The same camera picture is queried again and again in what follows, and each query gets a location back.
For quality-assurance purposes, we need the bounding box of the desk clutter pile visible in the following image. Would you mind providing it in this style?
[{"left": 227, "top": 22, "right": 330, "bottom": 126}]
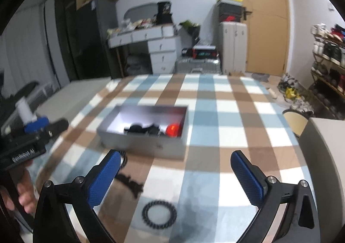
[{"left": 108, "top": 18, "right": 158, "bottom": 36}]

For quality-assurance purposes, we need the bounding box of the person's left hand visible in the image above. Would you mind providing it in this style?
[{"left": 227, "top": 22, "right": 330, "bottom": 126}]
[{"left": 0, "top": 169, "right": 37, "bottom": 214}]

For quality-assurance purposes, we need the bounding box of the white storage crate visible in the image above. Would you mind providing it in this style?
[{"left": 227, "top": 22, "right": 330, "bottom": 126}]
[{"left": 27, "top": 84, "right": 53, "bottom": 106}]

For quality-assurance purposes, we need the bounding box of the black bag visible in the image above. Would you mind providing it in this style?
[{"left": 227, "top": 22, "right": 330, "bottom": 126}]
[{"left": 8, "top": 80, "right": 38, "bottom": 103}]

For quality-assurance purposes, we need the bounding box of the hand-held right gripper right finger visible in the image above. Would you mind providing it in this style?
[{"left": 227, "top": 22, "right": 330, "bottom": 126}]
[{"left": 231, "top": 150, "right": 323, "bottom": 243}]

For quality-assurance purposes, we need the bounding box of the white suitcase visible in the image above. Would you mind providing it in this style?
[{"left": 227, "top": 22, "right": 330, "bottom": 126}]
[{"left": 219, "top": 21, "right": 248, "bottom": 75}]

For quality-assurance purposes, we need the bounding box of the silver suitcase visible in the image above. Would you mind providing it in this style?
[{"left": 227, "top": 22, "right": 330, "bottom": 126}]
[{"left": 175, "top": 58, "right": 221, "bottom": 74}]

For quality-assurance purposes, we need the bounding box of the wooden door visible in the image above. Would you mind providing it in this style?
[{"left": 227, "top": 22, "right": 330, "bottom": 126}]
[{"left": 232, "top": 0, "right": 292, "bottom": 76}]

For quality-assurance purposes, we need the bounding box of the black bead bracelet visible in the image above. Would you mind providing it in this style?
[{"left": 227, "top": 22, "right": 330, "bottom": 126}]
[
  {"left": 142, "top": 200, "right": 177, "bottom": 230},
  {"left": 114, "top": 149, "right": 128, "bottom": 170}
]

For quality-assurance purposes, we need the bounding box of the shoe rack with shoes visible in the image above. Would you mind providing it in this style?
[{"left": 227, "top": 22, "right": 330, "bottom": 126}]
[{"left": 311, "top": 23, "right": 345, "bottom": 119}]

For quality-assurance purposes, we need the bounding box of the silver cardboard box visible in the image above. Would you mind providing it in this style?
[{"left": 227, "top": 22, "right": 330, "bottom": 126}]
[{"left": 96, "top": 105, "right": 188, "bottom": 160}]

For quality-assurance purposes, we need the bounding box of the grey cloth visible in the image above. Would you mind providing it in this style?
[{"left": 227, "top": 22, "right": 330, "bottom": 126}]
[{"left": 252, "top": 73, "right": 270, "bottom": 83}]

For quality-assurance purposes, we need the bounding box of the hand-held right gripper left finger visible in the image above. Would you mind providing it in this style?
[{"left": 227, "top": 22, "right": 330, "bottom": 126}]
[{"left": 32, "top": 150, "right": 121, "bottom": 243}]

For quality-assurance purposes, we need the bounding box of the grey rounded mirror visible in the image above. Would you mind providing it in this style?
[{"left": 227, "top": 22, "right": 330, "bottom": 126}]
[{"left": 124, "top": 2, "right": 159, "bottom": 21}]

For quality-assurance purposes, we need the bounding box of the red round badge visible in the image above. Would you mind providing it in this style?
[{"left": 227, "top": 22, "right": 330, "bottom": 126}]
[{"left": 166, "top": 123, "right": 180, "bottom": 137}]

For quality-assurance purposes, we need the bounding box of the black shoe box red logo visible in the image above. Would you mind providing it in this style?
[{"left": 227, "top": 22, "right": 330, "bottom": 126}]
[{"left": 218, "top": 6, "right": 244, "bottom": 24}]

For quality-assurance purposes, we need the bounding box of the wooden shoe rack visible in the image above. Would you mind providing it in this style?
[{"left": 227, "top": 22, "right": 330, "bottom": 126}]
[{"left": 310, "top": 33, "right": 345, "bottom": 121}]

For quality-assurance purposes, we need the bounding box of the white cylindrical bottle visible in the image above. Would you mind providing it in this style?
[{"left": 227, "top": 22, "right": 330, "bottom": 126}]
[{"left": 16, "top": 98, "right": 35, "bottom": 125}]

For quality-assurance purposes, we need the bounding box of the black container with label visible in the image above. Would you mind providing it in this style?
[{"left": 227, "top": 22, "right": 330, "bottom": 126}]
[{"left": 156, "top": 2, "right": 173, "bottom": 25}]

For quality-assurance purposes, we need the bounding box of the white desk with drawers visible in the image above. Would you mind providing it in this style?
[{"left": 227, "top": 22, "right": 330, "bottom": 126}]
[{"left": 108, "top": 24, "right": 180, "bottom": 76}]

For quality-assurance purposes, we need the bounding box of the black hair accessory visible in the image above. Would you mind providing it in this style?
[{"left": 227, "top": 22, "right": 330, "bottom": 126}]
[{"left": 124, "top": 123, "right": 165, "bottom": 136}]

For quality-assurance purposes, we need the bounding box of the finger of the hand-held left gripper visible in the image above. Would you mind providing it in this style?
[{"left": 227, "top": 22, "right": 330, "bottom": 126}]
[
  {"left": 40, "top": 119, "right": 69, "bottom": 139},
  {"left": 24, "top": 117, "right": 49, "bottom": 134}
]

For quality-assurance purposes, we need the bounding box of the pile of loose shoes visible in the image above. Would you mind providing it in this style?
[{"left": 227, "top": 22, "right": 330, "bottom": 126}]
[{"left": 278, "top": 73, "right": 314, "bottom": 114}]

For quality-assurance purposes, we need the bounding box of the grey bag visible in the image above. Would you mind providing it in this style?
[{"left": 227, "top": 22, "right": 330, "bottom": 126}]
[{"left": 127, "top": 54, "right": 153, "bottom": 75}]

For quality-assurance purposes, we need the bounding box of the black wrapped flower bouquet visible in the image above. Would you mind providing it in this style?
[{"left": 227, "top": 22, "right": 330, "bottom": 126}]
[{"left": 179, "top": 20, "right": 201, "bottom": 46}]

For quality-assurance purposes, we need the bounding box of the round black rimmed bin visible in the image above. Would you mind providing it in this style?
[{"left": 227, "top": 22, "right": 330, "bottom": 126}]
[{"left": 282, "top": 111, "right": 309, "bottom": 138}]

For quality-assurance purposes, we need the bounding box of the black hair clip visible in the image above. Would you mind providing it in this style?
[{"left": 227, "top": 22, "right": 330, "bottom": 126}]
[{"left": 114, "top": 173, "right": 144, "bottom": 197}]

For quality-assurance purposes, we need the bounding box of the white curtain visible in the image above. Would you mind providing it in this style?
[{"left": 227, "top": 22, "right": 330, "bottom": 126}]
[{"left": 0, "top": 3, "right": 68, "bottom": 98}]

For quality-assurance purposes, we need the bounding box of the black and red box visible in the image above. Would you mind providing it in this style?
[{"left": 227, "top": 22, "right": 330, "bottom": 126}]
[{"left": 193, "top": 45, "right": 218, "bottom": 60}]

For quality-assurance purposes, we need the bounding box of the dark wardrobe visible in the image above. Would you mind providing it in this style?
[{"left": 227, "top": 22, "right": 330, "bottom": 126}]
[{"left": 54, "top": 0, "right": 81, "bottom": 82}]

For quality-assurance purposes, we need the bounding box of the dark grey fridge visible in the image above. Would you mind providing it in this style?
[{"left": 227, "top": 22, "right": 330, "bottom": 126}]
[{"left": 75, "top": 0, "right": 122, "bottom": 79}]

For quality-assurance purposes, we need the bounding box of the grey mattress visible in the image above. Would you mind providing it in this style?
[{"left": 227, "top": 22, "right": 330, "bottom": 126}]
[{"left": 38, "top": 77, "right": 112, "bottom": 114}]

